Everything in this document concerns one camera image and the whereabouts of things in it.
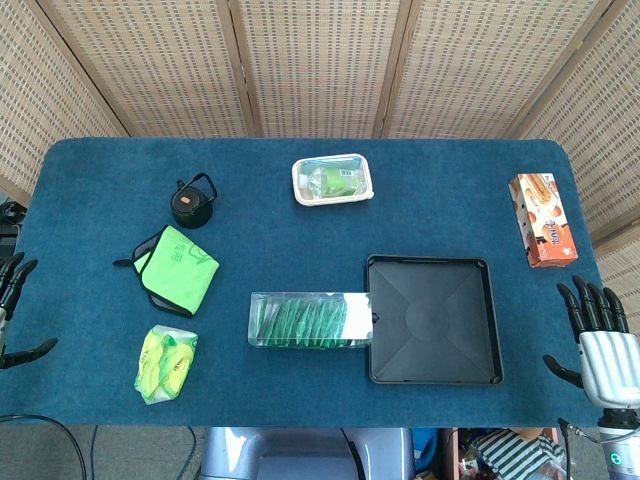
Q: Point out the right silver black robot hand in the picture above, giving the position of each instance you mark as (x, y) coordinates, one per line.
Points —
(602, 360)

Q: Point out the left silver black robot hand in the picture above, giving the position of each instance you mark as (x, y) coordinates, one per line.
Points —
(11, 287)

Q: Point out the clear box green packets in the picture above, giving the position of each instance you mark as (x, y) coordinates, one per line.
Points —
(357, 320)

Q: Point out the black square plastic tray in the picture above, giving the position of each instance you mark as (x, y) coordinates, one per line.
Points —
(435, 320)

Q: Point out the black device beside table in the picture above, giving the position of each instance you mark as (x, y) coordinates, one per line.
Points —
(7, 220)

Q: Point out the black white striped cloth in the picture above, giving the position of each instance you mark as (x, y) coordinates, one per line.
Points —
(520, 452)

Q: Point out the grey black-trimmed mesh pad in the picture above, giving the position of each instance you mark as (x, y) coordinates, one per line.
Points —
(159, 302)

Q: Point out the orange biscuit carton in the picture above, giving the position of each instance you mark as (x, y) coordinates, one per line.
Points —
(545, 220)

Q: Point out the bright green folded cloth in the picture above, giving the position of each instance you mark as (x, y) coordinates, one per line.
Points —
(180, 270)

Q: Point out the yellow-green snack packet bundle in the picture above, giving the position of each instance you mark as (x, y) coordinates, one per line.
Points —
(165, 365)

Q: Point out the woven bamboo screen panel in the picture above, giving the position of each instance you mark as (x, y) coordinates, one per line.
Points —
(30, 100)
(160, 65)
(480, 65)
(320, 65)
(605, 125)

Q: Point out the blue carpet table mat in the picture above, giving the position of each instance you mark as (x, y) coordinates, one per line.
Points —
(300, 240)

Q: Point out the white clear-lid food box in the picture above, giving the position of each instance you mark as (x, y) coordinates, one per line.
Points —
(302, 197)

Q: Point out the blue-grey robot torso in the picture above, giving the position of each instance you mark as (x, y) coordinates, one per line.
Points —
(300, 455)

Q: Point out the green label plastic bottle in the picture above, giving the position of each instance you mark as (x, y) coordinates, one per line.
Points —
(332, 181)

